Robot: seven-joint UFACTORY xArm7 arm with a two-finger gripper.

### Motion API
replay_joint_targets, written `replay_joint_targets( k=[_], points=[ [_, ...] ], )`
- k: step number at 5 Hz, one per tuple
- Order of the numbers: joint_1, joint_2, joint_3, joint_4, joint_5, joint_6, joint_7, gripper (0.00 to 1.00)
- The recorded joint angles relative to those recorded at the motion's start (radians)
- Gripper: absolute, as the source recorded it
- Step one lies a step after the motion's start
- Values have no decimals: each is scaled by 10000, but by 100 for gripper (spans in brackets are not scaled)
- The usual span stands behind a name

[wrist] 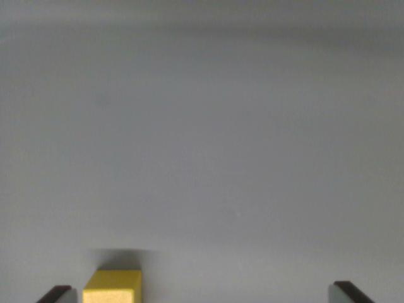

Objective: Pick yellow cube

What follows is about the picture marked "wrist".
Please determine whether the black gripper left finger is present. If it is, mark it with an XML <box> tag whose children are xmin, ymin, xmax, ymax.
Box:
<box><xmin>35</xmin><ymin>285</ymin><xmax>78</xmax><ymax>303</ymax></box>

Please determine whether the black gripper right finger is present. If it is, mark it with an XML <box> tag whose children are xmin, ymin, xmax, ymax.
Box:
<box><xmin>328</xmin><ymin>280</ymin><xmax>377</xmax><ymax>303</ymax></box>

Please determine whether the yellow cube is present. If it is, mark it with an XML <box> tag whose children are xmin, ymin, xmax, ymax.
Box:
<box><xmin>82</xmin><ymin>269</ymin><xmax>143</xmax><ymax>303</ymax></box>

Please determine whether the grey plastic tub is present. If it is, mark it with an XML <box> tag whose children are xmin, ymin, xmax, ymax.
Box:
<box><xmin>0</xmin><ymin>0</ymin><xmax>404</xmax><ymax>303</ymax></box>

